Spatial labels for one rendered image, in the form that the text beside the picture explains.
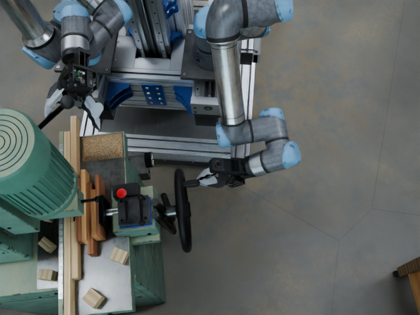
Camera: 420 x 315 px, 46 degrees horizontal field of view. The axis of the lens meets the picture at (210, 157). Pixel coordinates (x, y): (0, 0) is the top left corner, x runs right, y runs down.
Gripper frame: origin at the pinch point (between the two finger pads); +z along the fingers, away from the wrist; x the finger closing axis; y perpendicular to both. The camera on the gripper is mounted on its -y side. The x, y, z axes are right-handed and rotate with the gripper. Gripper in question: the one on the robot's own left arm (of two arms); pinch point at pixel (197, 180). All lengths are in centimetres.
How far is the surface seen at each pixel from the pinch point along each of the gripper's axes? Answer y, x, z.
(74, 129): -24.0, 21.7, 32.0
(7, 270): -26, -21, 62
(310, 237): 102, -7, 2
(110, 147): -17.4, 13.7, 22.3
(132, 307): -13.1, -38.4, 19.9
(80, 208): -31.2, -9.7, 22.5
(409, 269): 101, -30, -41
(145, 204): -17.6, -9.5, 8.5
